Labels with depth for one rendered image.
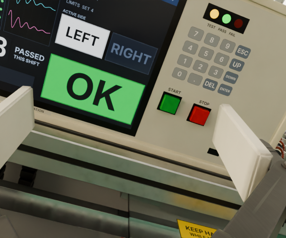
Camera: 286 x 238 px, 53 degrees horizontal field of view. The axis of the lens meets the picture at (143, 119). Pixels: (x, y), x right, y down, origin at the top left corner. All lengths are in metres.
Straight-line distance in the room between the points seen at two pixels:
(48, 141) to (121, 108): 0.09
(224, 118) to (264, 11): 0.17
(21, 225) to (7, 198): 0.24
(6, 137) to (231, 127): 0.13
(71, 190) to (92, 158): 0.22
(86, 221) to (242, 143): 0.25
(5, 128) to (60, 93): 0.17
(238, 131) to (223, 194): 0.21
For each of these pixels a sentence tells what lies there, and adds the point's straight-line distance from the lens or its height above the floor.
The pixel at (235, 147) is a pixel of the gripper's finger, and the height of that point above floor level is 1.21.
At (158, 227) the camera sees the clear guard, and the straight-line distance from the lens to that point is 0.33.
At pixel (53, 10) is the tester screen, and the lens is 0.32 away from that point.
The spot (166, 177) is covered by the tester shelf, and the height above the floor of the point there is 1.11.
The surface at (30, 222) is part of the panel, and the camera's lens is 0.59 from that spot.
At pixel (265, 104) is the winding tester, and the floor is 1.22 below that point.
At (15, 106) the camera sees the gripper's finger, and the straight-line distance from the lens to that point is 0.18.
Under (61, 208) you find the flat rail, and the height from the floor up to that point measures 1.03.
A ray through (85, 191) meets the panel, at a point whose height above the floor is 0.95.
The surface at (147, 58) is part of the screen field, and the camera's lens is 0.31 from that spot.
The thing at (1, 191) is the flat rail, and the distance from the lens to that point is 0.36.
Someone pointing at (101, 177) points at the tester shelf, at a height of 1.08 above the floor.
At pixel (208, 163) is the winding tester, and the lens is 0.37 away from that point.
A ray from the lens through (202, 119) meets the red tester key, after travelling 0.34.
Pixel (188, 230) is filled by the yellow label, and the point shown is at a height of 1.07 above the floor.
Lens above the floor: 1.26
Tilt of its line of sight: 19 degrees down
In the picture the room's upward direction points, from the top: 21 degrees clockwise
